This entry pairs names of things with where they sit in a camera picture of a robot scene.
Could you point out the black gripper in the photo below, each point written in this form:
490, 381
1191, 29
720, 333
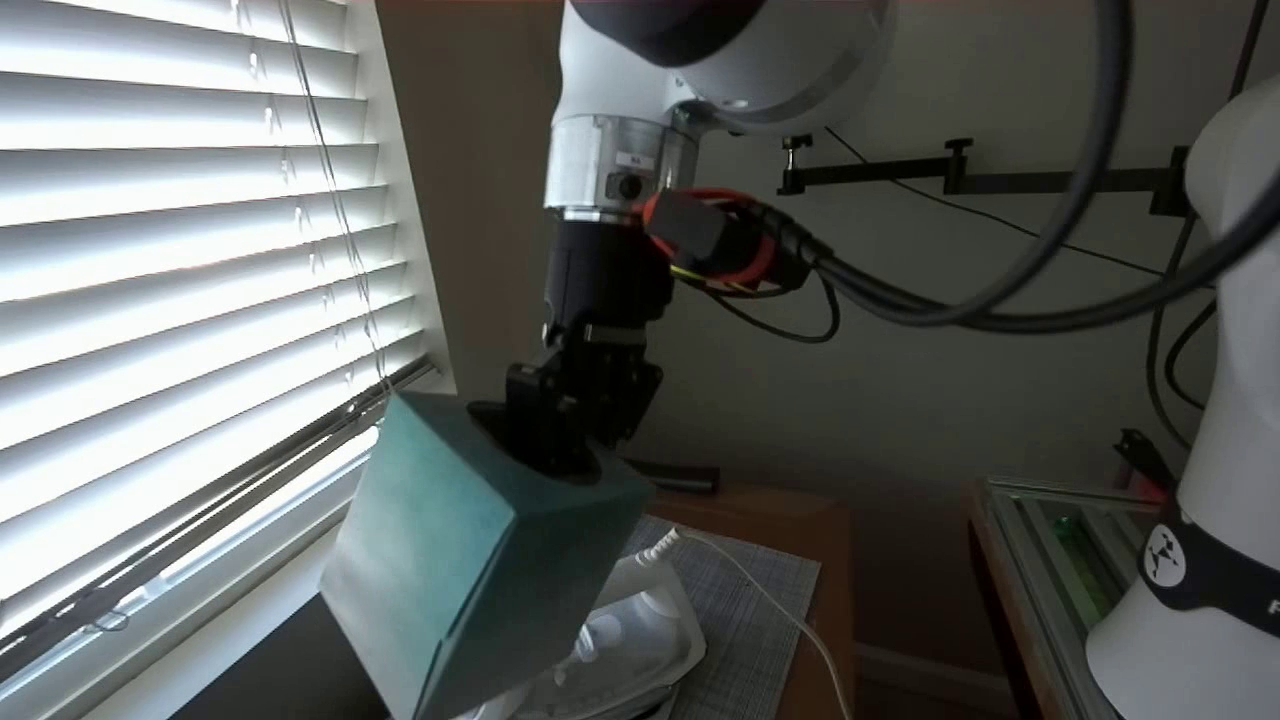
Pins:
606, 287

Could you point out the teal tissue box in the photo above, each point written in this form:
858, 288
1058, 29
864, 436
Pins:
455, 560

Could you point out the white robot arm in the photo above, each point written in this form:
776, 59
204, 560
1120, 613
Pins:
747, 66

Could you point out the white clothes iron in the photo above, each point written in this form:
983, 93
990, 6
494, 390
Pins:
643, 640

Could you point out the wooden nightstand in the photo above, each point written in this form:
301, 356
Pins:
800, 525

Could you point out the clear plastic bag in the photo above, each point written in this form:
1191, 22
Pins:
747, 652

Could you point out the white window blind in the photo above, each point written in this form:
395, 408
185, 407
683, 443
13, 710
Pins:
162, 266

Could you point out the red clamp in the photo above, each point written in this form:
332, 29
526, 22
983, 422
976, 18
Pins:
1145, 462

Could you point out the white window frame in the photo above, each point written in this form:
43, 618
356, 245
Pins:
201, 624

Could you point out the aluminium frame with green light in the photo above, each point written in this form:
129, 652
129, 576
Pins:
1052, 560

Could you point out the black camera mounting rod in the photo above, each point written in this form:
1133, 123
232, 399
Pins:
1043, 177

